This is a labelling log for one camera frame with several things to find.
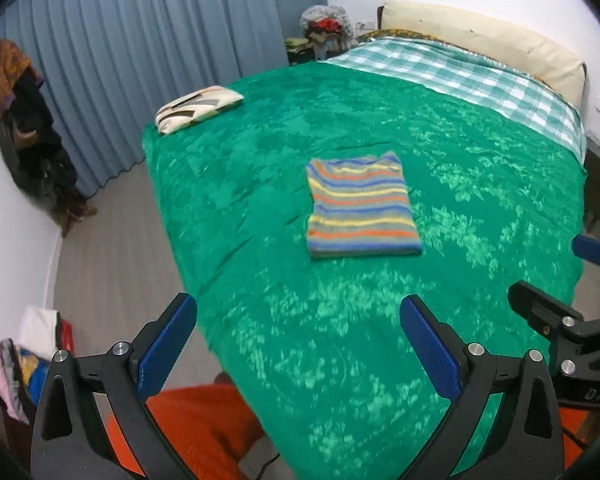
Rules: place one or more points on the folded cream patterned cloth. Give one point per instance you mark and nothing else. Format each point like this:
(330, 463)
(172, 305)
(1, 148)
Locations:
(197, 110)

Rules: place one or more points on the green plush blanket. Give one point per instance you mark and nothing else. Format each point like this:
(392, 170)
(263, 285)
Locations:
(330, 285)

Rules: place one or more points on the hanging dark and brown clothes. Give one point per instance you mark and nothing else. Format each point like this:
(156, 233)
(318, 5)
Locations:
(35, 135)

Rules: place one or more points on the cream long pillow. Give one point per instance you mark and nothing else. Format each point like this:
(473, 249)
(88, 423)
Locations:
(485, 40)

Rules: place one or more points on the folded green clothes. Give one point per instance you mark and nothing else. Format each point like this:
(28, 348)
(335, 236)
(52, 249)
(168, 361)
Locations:
(299, 44)

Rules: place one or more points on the blue-grey curtain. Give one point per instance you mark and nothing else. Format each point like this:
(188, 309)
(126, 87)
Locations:
(145, 60)

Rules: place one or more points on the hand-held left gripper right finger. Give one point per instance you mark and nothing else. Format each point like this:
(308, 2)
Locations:
(430, 345)

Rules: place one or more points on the pile of clothes at bedhead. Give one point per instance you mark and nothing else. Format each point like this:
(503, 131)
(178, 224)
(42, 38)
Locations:
(330, 20)

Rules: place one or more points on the teal checked bed sheet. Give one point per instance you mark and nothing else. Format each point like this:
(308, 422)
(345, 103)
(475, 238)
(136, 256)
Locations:
(460, 75)

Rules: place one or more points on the striped knitted sweater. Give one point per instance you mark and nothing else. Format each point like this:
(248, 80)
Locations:
(360, 207)

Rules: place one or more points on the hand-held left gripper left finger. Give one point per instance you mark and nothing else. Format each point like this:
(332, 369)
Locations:
(165, 345)

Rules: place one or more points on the white wall socket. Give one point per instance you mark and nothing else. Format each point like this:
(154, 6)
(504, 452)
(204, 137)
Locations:
(366, 25)

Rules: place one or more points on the yellow-green patterned cloth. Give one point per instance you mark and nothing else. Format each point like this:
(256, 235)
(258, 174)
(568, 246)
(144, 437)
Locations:
(400, 36)

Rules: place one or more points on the white folded cloth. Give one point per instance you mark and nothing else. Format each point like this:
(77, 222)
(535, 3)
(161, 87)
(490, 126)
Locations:
(39, 332)

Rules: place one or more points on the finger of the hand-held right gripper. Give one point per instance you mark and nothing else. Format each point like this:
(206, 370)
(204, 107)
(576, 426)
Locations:
(595, 252)
(535, 302)

